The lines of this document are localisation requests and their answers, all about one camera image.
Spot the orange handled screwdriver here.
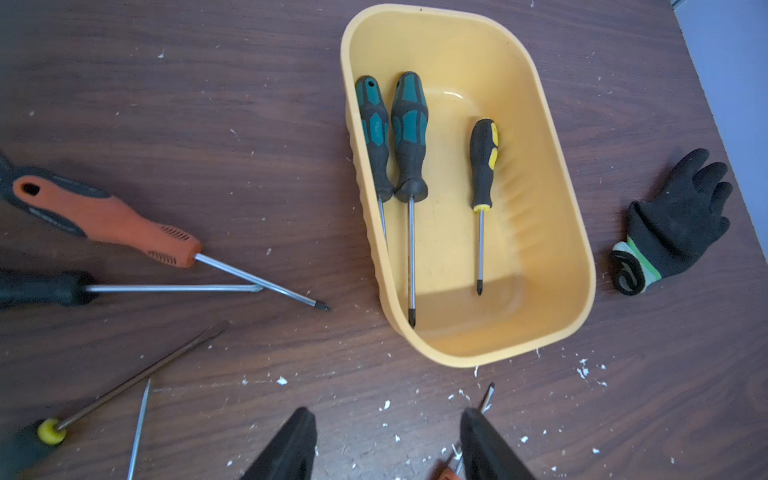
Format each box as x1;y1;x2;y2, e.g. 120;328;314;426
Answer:
437;382;495;480

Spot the black yellow thin screwdriver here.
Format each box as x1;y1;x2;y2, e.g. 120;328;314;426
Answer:
1;321;231;479

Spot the green black screwdriver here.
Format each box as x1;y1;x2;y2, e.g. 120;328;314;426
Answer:
391;71;429;328
355;75;394;241

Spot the black work glove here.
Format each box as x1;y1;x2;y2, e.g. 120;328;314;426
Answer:
609;148;733;296

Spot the yellow plastic storage box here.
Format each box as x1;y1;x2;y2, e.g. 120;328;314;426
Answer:
340;4;596;368

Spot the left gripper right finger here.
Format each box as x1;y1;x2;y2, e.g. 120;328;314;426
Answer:
460;408;534;480

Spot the black handled long screwdriver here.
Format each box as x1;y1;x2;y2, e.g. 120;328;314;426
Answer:
1;270;263;308

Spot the large orange black screwdriver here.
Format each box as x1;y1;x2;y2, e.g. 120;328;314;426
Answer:
1;155;330;311

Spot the small orange black screwdriver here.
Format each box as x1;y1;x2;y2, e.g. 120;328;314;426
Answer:
126;378;152;480

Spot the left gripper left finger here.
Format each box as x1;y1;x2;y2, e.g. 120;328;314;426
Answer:
241;407;317;480

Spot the black yellow grip screwdriver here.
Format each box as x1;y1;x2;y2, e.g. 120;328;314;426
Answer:
469;118;499;295

